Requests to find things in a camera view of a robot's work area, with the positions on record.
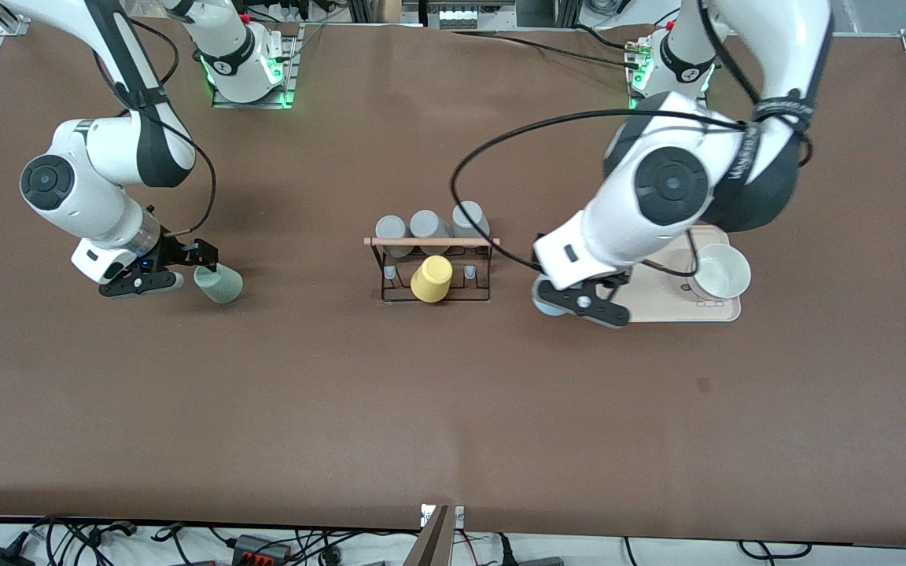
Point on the grey power strip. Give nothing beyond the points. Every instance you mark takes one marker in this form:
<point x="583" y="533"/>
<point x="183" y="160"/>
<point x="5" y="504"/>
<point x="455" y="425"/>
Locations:
<point x="469" y="20"/>

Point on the white ceramic bowl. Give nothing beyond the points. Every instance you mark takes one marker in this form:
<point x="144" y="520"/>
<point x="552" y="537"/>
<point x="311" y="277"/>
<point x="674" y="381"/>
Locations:
<point x="720" y="271"/>

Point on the grey cup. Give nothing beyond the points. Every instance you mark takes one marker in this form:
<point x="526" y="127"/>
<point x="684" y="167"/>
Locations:
<point x="428" y="224"/>
<point x="470" y="218"/>
<point x="392" y="229"/>

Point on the black floor plug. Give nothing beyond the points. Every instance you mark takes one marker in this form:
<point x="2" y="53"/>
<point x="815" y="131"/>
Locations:
<point x="532" y="560"/>

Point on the pale green cup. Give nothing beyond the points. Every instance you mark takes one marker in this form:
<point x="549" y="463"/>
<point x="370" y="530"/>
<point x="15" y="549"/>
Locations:
<point x="221" y="284"/>

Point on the grey camera pole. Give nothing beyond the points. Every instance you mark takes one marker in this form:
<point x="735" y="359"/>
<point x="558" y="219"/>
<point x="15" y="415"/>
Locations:
<point x="431" y="542"/>

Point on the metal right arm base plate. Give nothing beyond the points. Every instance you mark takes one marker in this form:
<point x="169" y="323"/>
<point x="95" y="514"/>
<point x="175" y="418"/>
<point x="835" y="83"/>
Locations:
<point x="292" y="79"/>

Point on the black power adapter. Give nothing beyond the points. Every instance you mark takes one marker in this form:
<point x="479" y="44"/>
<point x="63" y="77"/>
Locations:
<point x="1" y="558"/>

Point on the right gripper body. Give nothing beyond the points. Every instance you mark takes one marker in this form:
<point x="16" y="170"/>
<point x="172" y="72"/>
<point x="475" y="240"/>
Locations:
<point x="175" y="253"/>

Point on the beige plastic tray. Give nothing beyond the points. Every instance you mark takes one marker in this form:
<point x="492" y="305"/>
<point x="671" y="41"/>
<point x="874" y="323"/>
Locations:
<point x="657" y="303"/>

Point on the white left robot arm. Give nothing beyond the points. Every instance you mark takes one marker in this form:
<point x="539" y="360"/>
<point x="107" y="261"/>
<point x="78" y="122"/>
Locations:
<point x="626" y="212"/>

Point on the light blue cup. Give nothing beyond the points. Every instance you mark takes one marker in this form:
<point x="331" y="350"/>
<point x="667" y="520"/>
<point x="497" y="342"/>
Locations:
<point x="549" y="308"/>

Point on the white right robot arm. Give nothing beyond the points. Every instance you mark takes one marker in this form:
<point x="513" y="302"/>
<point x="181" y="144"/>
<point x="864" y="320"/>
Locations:
<point x="99" y="196"/>

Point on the yellow cup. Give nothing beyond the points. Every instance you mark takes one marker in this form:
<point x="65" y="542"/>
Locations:
<point x="431" y="279"/>

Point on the grey box with orange buttons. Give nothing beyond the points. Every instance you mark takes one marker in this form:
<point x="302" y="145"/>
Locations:
<point x="260" y="550"/>

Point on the white bracket label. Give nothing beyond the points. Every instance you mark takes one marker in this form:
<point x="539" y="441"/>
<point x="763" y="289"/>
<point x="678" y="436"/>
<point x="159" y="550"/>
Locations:
<point x="426" y="515"/>

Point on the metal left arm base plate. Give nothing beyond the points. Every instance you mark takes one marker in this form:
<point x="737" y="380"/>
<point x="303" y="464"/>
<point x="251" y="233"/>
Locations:
<point x="631" y="101"/>

